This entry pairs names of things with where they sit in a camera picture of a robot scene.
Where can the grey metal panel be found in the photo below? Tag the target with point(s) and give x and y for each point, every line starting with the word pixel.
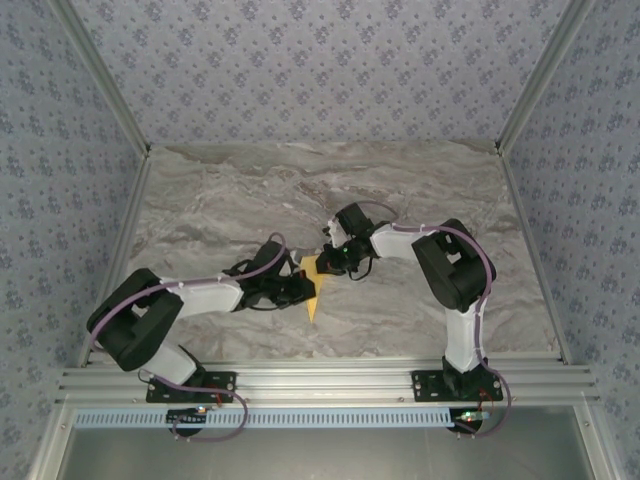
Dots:
pixel 325 455

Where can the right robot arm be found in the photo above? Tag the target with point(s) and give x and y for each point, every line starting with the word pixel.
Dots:
pixel 450 280

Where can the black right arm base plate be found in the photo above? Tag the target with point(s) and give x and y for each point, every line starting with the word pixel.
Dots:
pixel 422 387

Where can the aluminium frame post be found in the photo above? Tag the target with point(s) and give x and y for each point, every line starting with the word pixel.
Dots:
pixel 106 75
pixel 541 75

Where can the aluminium frame bar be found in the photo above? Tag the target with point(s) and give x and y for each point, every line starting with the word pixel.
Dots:
pixel 597 450
pixel 50 450

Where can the aluminium table side rail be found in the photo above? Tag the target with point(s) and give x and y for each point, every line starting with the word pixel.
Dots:
pixel 530 250
pixel 121 250

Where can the wide aluminium mounting rail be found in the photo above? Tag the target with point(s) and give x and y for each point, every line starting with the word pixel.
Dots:
pixel 325 380

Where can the small controller board with LEDs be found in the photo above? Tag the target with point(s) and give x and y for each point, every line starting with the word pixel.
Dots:
pixel 187 417
pixel 470 417

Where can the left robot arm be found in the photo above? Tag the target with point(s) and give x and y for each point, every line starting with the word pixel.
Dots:
pixel 135 325

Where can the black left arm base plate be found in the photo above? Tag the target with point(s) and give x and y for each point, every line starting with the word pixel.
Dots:
pixel 222 395

